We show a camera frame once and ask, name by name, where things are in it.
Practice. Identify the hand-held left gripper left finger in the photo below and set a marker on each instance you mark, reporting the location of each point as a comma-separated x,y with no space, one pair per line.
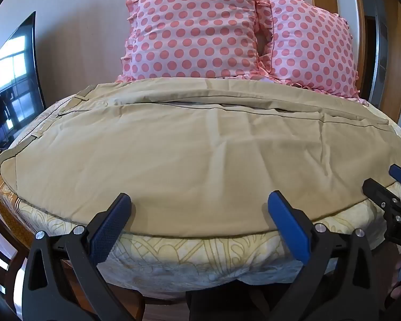
108,227

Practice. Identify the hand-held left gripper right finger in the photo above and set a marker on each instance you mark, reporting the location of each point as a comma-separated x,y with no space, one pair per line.
290,227

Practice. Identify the beige quilt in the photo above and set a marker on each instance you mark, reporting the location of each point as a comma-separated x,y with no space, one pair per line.
193,153

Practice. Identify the bed with patterned sheet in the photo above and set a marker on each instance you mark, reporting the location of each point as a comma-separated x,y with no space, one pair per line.
173,257

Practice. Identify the small pink polka dot pillow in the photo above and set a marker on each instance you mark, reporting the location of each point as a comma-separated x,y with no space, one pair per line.
314,46

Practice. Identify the black television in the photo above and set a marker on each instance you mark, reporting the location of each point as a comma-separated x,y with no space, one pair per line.
11,87

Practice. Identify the large pink polka dot pillow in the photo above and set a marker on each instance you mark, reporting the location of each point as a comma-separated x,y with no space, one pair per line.
193,30

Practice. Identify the wooden bed frame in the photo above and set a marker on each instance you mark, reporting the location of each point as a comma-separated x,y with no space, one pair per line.
6,227

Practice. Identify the wooden door frame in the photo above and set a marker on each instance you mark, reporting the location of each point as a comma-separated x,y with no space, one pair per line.
364,33

